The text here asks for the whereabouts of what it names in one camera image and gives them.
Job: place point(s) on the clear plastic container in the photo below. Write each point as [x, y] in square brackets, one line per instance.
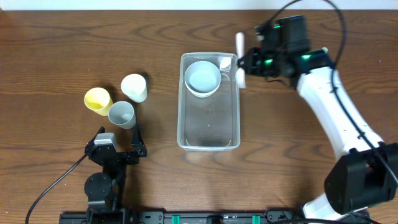
[211, 123]

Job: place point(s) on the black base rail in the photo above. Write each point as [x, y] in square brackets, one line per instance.
[158, 217]

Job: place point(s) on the yellow cup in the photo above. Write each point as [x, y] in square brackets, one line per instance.
[98, 100]

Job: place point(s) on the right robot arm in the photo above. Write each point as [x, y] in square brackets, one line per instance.
[365, 173]

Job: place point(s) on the white cup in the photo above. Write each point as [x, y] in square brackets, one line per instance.
[134, 86]

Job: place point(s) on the grey cup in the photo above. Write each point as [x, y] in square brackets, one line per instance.
[122, 114]

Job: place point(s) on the white bowl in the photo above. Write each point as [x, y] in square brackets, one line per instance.
[201, 95]

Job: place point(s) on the grey bowl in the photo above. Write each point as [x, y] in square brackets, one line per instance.
[202, 76]

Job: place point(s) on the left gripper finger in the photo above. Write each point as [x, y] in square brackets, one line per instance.
[137, 142]
[100, 131]

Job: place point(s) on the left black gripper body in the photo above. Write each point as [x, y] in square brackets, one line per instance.
[121, 154]

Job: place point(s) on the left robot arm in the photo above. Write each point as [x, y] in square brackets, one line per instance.
[105, 189]

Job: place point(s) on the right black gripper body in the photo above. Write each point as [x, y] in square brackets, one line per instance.
[245, 62]

